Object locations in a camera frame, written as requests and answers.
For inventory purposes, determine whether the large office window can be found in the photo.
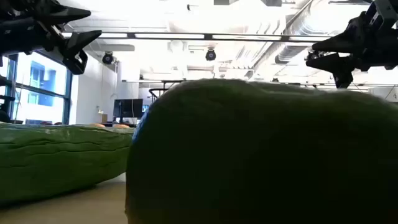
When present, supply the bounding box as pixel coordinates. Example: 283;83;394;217
0;51;73;126

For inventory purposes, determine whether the dark green vegetable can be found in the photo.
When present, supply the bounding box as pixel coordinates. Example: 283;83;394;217
125;77;398;224

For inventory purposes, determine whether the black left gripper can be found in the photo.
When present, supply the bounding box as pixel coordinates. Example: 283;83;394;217
0;0;103;76

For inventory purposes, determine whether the black computer monitor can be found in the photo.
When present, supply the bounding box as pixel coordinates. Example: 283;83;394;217
113;98;144;124

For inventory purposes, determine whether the silver ventilation duct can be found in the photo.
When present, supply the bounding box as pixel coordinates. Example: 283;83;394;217
275;0;374;65

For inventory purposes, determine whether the long black light bar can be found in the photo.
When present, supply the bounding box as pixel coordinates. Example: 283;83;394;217
60;30;333;43

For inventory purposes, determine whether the green cucumber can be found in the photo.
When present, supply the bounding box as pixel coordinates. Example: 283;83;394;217
0;122;135;208

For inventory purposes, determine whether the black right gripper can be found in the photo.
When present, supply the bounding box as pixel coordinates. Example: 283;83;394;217
306;0;398;89

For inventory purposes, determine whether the black ceiling spotlight cluster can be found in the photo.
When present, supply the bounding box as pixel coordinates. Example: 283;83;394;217
306;50;327;60

